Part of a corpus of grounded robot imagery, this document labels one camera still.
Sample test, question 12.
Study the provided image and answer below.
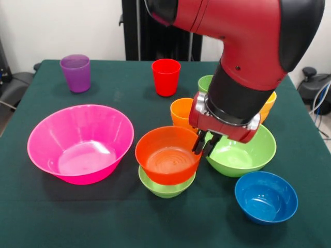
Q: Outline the blue bowl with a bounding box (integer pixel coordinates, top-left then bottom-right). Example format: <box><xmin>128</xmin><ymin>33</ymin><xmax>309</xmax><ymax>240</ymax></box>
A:
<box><xmin>234</xmin><ymin>171</ymin><xmax>299</xmax><ymax>226</ymax></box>

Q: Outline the yellow cup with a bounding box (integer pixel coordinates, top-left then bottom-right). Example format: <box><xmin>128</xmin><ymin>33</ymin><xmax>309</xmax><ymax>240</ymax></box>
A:
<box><xmin>258</xmin><ymin>90</ymin><xmax>277</xmax><ymax>125</ymax></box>

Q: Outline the black wheeled base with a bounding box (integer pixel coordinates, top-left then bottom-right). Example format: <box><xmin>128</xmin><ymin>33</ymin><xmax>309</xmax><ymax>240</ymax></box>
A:
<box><xmin>0</xmin><ymin>71</ymin><xmax>35</xmax><ymax>108</ymax></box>
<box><xmin>297</xmin><ymin>66</ymin><xmax>331</xmax><ymax>105</ymax></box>

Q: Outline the red cup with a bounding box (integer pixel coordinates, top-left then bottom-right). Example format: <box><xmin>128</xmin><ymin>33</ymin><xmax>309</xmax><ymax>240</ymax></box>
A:
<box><xmin>151</xmin><ymin>58</ymin><xmax>181</xmax><ymax>98</ymax></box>

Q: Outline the large green bowl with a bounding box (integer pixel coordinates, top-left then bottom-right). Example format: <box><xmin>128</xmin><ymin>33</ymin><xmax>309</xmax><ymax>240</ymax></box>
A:
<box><xmin>205</xmin><ymin>123</ymin><xmax>277</xmax><ymax>178</ymax></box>

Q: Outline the red bowl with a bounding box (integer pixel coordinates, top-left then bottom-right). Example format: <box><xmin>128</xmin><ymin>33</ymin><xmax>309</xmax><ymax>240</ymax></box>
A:
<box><xmin>134</xmin><ymin>126</ymin><xmax>202</xmax><ymax>185</ymax></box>

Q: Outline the orange cup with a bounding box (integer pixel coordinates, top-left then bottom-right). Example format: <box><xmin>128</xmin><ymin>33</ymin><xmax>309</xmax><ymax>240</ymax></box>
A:
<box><xmin>170</xmin><ymin>98</ymin><xmax>199</xmax><ymax>134</ymax></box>

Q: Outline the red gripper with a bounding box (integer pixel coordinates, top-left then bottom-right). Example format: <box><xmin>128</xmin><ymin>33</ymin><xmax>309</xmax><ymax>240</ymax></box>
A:
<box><xmin>188</xmin><ymin>91</ymin><xmax>261</xmax><ymax>158</ymax></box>

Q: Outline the small green bowl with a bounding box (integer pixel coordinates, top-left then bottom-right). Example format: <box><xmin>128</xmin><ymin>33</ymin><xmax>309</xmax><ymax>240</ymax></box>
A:
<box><xmin>138</xmin><ymin>165</ymin><xmax>197</xmax><ymax>199</ymax></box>

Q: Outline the large pink bowl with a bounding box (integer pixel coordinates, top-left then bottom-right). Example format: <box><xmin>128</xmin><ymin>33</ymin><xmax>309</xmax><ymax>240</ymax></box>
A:
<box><xmin>27</xmin><ymin>104</ymin><xmax>135</xmax><ymax>185</ymax></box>

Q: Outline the blue cable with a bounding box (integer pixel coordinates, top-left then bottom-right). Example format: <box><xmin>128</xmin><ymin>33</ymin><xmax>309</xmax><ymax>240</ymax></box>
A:
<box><xmin>311</xmin><ymin>82</ymin><xmax>331</xmax><ymax>117</ymax></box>

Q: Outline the purple cup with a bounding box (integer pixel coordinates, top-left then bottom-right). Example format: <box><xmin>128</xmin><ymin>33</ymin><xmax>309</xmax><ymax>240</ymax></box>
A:
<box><xmin>59</xmin><ymin>54</ymin><xmax>92</xmax><ymax>94</ymax></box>

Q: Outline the dark green tablecloth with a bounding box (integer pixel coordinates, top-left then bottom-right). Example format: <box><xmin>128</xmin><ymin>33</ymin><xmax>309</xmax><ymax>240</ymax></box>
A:
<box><xmin>0</xmin><ymin>59</ymin><xmax>331</xmax><ymax>248</ymax></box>

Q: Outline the green cup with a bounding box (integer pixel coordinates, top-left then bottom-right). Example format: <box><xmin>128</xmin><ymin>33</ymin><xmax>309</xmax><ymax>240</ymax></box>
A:
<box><xmin>198</xmin><ymin>74</ymin><xmax>214</xmax><ymax>94</ymax></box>

